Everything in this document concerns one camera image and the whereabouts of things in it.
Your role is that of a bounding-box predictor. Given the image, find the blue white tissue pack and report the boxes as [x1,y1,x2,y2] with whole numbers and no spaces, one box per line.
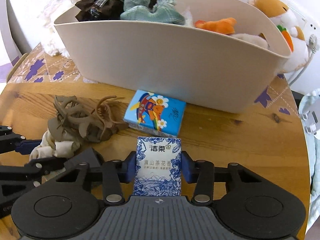
[133,137,181,197]

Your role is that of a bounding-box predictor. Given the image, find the cream scrunchie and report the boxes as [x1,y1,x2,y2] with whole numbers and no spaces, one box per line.
[29,129,83,161]

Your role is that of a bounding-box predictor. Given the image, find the black small box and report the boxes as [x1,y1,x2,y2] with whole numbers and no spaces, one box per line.
[64,147,104,171]

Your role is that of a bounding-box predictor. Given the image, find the blue cartoon tissue pack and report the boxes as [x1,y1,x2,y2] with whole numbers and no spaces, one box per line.
[123,90,186,138]

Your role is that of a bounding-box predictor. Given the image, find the brown thin hair claw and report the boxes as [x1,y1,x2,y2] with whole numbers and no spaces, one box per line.
[91,95,129,141]

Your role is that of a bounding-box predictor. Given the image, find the taupe hair claw clip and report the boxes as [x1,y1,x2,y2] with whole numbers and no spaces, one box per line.
[48,95,103,143]

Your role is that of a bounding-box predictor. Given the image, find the orange plush carrot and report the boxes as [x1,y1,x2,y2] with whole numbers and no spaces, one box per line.
[195,17,237,35]

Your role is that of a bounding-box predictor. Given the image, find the green scrunchie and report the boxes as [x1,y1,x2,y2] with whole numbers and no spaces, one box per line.
[119,0,185,25]

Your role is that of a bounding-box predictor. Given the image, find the brown plaid scrunchie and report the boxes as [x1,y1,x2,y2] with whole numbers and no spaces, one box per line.
[75,0,124,22]

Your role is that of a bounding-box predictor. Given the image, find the beige plastic storage bin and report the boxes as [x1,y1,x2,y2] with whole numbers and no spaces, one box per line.
[54,0,291,113]

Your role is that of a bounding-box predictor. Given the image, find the white phone stand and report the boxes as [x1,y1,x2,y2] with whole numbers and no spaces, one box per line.
[302,110,319,140]

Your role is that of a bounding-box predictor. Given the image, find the light blue folded blanket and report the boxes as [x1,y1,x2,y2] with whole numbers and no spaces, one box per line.
[298,88,319,230]

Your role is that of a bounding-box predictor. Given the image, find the lavender board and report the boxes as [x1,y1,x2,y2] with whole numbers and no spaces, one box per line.
[1,0,34,75]

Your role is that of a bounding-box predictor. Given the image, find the orange white hamster plush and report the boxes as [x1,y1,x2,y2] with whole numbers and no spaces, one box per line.
[248,0,309,73]

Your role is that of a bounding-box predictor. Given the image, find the white plush lamb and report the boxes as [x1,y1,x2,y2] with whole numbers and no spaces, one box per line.
[39,0,80,58]

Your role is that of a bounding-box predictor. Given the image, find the white plug and cable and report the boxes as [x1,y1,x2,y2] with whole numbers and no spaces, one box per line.
[287,35,318,86]

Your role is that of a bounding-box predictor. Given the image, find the white wall socket plate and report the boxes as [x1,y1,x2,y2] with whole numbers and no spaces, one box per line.
[292,9,319,42]

